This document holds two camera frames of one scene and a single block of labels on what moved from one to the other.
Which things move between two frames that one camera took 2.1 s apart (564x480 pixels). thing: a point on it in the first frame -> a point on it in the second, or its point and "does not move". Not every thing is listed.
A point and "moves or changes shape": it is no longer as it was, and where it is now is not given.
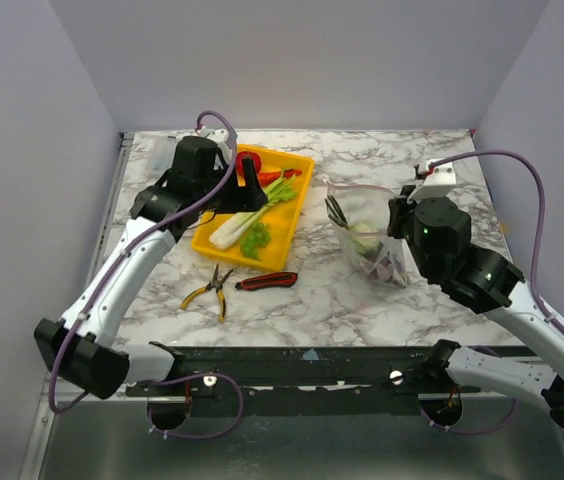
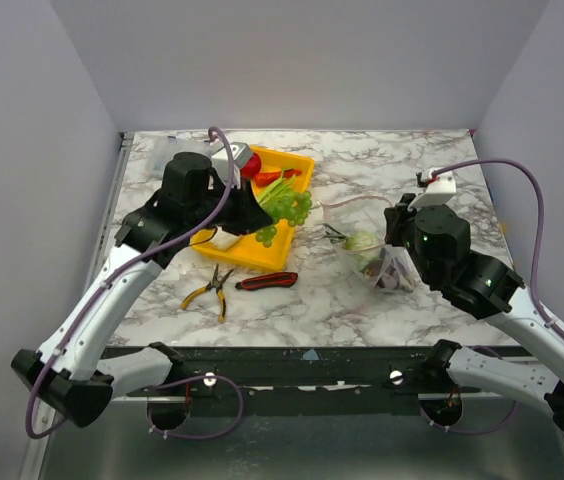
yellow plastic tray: [281, 224] does not move
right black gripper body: [397, 217] does not move
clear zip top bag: [360, 217] moves or changes shape
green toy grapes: [258, 235] -> [291, 207]
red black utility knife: [269, 280] does not move
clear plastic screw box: [160, 153] does not move
